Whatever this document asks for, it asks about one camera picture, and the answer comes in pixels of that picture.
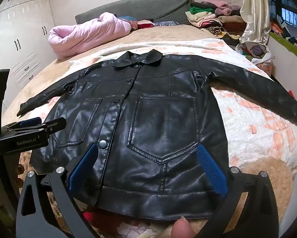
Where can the white floral blanket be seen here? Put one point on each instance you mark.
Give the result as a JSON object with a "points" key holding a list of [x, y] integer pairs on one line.
{"points": [[257, 119]]}

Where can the person's right hand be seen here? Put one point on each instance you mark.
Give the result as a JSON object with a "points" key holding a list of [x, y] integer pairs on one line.
{"points": [[181, 228]]}

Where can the tan bed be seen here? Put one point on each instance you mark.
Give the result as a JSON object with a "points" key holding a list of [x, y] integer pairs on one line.
{"points": [[175, 33]]}

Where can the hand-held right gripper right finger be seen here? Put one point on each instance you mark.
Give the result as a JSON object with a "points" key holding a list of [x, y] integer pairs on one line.
{"points": [[211, 171]]}

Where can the black vertical post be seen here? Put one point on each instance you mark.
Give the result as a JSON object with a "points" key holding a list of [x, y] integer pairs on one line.
{"points": [[1, 99]]}

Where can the green cloth strip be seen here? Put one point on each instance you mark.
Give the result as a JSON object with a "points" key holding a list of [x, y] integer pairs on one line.
{"points": [[284, 42]]}

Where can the pink quilt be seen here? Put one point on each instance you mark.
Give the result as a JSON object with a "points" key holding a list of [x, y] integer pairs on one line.
{"points": [[89, 34]]}

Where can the cream satin curtain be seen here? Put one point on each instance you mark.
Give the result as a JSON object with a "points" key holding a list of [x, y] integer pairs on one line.
{"points": [[252, 17]]}

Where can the white wardrobe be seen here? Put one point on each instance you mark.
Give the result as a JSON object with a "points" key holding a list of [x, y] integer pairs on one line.
{"points": [[22, 29]]}

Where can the floral printed cloth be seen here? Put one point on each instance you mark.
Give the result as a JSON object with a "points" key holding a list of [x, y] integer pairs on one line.
{"points": [[138, 228]]}

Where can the heap of colourful clothes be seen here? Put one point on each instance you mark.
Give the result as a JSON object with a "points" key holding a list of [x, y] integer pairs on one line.
{"points": [[292, 36]]}

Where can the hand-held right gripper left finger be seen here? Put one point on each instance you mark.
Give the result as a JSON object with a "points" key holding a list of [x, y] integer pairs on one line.
{"points": [[82, 168]]}

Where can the black leather jacket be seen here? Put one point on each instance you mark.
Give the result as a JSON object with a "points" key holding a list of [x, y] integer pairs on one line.
{"points": [[150, 129]]}

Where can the blue patterned cloth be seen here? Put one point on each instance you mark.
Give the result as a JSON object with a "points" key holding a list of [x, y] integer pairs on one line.
{"points": [[167, 23]]}

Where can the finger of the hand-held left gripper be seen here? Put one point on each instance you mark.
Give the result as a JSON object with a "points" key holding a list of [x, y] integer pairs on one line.
{"points": [[29, 123], [54, 125]]}

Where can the red cloth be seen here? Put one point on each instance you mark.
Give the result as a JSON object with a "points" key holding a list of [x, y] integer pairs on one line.
{"points": [[144, 24]]}

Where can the grey padded headboard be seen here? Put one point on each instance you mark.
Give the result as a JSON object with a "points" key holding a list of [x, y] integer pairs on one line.
{"points": [[150, 7]]}

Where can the bag of clothes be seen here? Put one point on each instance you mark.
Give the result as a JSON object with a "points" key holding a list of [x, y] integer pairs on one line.
{"points": [[255, 50]]}

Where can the pile of folded clothes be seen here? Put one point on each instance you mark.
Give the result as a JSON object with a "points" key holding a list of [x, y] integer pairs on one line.
{"points": [[212, 19]]}

